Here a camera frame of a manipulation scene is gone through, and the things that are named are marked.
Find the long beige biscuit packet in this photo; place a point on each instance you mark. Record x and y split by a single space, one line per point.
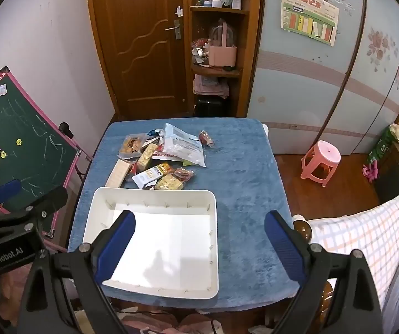
117 174

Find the pink patterned cloth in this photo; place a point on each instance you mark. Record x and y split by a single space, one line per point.
185 325

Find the dark wooden cabinet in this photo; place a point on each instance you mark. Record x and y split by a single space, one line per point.
394 177

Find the red-edged dark snack packet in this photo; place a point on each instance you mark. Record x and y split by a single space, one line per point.
183 174

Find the green snack packet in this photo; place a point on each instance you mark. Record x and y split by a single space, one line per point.
188 162

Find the wall poster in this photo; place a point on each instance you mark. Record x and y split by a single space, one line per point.
310 14

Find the clear packet of red dates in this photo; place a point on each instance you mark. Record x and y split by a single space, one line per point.
206 137

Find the white and orange oat bar packet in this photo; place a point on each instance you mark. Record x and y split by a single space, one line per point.
147 176

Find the white plastic tray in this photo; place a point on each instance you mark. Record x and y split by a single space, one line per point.
171 233

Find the checked blanket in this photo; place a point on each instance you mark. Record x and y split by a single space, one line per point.
376 222

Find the wooden shelf unit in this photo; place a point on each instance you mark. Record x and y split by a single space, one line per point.
251 41

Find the blue plush tablecloth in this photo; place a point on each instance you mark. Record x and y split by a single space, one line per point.
241 181

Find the folded pink towels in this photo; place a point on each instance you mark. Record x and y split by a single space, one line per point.
209 85

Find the brown wooden knob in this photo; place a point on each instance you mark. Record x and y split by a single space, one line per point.
302 229

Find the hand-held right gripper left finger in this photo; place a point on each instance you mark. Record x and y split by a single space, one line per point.
116 247

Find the red and white cookie packet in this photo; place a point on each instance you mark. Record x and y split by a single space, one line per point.
160 152

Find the brown wooden door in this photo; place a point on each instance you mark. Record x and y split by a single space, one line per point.
140 59

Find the clear puffed rice cake packet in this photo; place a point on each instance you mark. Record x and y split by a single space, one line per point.
168 182

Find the pink toy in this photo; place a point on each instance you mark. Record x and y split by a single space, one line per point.
369 172

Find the white door hook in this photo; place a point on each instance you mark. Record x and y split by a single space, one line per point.
179 10

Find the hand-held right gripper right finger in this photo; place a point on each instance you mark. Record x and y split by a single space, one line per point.
286 247

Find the green cardboard box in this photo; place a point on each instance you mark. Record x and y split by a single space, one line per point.
383 146

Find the yellow cracker packet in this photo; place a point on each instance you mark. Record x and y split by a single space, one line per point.
146 156

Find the blue and white snack packet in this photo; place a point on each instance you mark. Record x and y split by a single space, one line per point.
154 133

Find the black appliance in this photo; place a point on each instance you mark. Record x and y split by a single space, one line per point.
209 108

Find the large white pouch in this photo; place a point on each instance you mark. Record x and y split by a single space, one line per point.
182 146

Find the clear packet of brown biscuits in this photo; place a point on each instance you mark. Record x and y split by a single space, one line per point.
131 144

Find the pink basket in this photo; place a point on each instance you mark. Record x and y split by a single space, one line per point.
222 55

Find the pink framed chalkboard easel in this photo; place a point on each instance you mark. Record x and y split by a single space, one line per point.
29 135

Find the pile of small shelf clutter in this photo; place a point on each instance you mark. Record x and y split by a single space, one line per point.
199 50

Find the floral sliding door wardrobe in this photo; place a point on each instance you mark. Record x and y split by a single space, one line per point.
307 94

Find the pink plastic stool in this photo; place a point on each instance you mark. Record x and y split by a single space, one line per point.
321 156

